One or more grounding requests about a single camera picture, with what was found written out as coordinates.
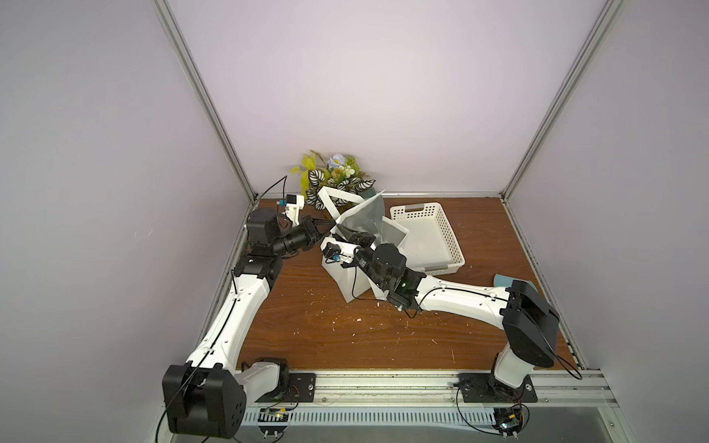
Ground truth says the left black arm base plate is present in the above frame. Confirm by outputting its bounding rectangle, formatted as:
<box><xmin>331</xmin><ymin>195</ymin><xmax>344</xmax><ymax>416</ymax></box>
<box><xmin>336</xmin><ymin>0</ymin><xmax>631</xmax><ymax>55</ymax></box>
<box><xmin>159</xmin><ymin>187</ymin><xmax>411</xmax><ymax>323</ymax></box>
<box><xmin>256</xmin><ymin>372</ymin><xmax>317</xmax><ymax>404</ymax></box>

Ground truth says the white insulated delivery bag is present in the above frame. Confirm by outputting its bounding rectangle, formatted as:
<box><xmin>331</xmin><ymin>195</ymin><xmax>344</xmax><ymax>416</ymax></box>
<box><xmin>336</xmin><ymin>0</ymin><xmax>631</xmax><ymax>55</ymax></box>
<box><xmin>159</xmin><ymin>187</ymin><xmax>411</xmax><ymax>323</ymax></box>
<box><xmin>317</xmin><ymin>186</ymin><xmax>409</xmax><ymax>303</ymax></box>

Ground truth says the artificial potted plant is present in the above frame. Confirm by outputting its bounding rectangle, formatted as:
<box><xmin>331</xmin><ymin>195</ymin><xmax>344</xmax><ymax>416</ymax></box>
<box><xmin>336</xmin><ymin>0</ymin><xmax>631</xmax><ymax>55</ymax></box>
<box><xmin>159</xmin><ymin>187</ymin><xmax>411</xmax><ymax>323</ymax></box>
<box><xmin>290</xmin><ymin>151</ymin><xmax>376</xmax><ymax>210</ymax></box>

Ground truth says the right small circuit board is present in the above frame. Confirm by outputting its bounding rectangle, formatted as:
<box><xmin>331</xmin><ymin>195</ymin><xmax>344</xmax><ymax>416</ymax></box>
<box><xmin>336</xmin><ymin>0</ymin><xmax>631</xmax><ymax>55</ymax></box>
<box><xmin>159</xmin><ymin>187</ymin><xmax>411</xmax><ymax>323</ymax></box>
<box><xmin>492</xmin><ymin>407</ymin><xmax>524</xmax><ymax>439</ymax></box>

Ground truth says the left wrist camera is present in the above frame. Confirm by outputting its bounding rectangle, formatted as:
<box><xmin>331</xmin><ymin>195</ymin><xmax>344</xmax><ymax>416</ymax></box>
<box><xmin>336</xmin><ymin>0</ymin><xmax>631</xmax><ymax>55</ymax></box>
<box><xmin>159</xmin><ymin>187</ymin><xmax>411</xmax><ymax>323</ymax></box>
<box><xmin>278</xmin><ymin>194</ymin><xmax>305</xmax><ymax>226</ymax></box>

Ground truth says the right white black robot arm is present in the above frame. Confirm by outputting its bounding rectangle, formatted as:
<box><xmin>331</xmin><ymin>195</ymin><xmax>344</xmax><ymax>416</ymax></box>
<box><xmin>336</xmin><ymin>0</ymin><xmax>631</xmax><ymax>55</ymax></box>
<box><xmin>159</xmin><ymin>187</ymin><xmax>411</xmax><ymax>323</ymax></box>
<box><xmin>338</xmin><ymin>242</ymin><xmax>559</xmax><ymax>389</ymax></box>

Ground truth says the small circuit board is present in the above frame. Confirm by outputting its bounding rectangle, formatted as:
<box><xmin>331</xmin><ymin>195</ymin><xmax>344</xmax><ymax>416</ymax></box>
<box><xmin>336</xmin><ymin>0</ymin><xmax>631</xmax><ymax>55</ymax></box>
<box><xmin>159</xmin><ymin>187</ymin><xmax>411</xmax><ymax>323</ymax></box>
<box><xmin>257</xmin><ymin>407</ymin><xmax>291</xmax><ymax>441</ymax></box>
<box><xmin>492</xmin><ymin>407</ymin><xmax>524</xmax><ymax>439</ymax></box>

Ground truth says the white perforated plastic basket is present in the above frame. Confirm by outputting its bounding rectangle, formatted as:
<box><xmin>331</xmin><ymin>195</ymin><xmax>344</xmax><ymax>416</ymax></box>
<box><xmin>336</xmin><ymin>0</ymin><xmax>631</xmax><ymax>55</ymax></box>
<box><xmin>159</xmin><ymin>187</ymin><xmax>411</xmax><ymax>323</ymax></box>
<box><xmin>390</xmin><ymin>202</ymin><xmax>465</xmax><ymax>276</ymax></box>

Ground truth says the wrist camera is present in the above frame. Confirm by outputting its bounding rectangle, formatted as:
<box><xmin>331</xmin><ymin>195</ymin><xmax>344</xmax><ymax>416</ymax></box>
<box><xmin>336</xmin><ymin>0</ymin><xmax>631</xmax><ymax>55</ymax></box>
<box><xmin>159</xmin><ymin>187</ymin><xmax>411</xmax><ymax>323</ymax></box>
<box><xmin>321</xmin><ymin>237</ymin><xmax>360</xmax><ymax>268</ymax></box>
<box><xmin>278</xmin><ymin>194</ymin><xmax>305</xmax><ymax>226</ymax></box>

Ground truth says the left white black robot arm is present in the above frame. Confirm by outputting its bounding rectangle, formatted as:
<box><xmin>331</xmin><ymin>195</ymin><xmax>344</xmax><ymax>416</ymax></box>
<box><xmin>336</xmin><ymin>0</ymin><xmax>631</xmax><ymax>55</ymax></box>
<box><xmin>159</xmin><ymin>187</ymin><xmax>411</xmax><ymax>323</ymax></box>
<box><xmin>157</xmin><ymin>208</ymin><xmax>334</xmax><ymax>440</ymax></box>

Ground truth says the left small circuit board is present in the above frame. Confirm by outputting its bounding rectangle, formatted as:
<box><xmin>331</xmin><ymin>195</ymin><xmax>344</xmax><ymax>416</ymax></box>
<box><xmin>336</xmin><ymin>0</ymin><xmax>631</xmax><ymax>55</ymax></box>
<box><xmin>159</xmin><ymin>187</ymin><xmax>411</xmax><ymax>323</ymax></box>
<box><xmin>257</xmin><ymin>407</ymin><xmax>291</xmax><ymax>441</ymax></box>

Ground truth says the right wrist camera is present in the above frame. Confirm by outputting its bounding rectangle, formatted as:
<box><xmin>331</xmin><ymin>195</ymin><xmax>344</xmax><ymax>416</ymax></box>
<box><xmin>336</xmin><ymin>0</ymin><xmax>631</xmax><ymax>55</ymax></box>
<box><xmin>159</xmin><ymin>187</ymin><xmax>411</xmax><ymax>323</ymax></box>
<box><xmin>321</xmin><ymin>237</ymin><xmax>360</xmax><ymax>268</ymax></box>

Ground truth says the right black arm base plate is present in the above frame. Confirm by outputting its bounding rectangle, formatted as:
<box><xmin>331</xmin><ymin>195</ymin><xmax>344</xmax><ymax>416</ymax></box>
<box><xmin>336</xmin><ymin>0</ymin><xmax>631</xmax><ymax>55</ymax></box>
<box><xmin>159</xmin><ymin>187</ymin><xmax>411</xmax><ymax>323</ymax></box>
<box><xmin>453</xmin><ymin>373</ymin><xmax>538</xmax><ymax>403</ymax></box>

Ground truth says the teal plastic scoop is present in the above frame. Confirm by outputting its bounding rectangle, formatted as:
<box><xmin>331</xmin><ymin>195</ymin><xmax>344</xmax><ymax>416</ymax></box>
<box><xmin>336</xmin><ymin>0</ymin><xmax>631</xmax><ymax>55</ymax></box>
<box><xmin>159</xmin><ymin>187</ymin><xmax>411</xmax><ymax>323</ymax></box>
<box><xmin>493</xmin><ymin>274</ymin><xmax>538</xmax><ymax>291</ymax></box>

